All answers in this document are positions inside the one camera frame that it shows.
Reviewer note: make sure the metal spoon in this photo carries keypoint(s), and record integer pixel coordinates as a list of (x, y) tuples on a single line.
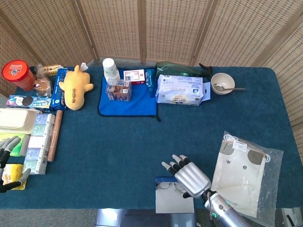
[(219, 87)]

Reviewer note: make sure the clear bag with white cloth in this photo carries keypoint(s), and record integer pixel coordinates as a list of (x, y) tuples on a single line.
[(241, 170)]

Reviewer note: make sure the wooden rolling pin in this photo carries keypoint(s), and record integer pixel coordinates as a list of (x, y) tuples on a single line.
[(55, 134)]

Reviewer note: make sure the dark blue snack box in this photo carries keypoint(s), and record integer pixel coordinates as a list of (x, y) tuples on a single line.
[(58, 94)]

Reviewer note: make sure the red lidded canister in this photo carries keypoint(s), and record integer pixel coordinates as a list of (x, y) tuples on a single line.
[(16, 71)]

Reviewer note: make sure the beige bowl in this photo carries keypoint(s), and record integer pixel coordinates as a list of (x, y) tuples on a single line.
[(225, 79)]

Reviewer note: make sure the grey black left robot hand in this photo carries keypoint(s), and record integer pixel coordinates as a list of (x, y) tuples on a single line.
[(11, 142)]

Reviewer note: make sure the green spray bottle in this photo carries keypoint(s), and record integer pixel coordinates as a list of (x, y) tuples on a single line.
[(172, 68)]

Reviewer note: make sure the white blue tissue pack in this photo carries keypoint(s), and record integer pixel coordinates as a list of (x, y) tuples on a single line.
[(180, 89)]

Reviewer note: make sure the small beige printed box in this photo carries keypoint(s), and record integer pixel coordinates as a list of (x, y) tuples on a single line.
[(53, 69)]

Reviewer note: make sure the thin-framed eyeglasses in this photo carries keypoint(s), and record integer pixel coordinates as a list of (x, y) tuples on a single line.
[(163, 185)]

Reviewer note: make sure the blue cloth with black edge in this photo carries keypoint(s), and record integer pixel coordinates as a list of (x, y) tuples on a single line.
[(127, 107)]

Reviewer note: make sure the pastel pocket tissue multipack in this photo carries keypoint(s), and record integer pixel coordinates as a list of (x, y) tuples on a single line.
[(38, 142)]

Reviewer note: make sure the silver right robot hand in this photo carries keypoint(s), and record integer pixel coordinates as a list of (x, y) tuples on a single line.
[(194, 179)]

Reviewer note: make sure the bagged brown bread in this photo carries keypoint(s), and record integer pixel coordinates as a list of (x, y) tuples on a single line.
[(42, 86)]

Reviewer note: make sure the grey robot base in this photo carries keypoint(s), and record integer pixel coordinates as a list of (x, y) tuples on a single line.
[(132, 218)]

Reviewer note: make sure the woven bamboo folding screen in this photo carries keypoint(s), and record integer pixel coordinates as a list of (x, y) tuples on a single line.
[(170, 28)]

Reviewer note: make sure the clear coffee capsule box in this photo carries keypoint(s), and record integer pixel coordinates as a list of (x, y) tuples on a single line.
[(118, 91)]

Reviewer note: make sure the oreo cookie box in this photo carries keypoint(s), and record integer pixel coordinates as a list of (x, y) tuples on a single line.
[(28, 101)]

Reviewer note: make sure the blue plastic bottle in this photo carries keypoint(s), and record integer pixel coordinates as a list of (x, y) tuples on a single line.
[(149, 80)]

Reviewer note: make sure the yellow snack packet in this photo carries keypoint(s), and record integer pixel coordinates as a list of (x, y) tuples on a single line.
[(16, 169)]

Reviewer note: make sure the white clamshell food container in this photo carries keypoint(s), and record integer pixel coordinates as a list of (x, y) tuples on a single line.
[(14, 120)]

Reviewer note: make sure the yellow plush toy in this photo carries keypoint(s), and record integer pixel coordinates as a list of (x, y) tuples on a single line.
[(74, 89)]

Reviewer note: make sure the white paper cup stack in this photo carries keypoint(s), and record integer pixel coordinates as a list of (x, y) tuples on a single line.
[(109, 68)]

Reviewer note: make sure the red and white small box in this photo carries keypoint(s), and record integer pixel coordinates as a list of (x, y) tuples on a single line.
[(133, 75)]

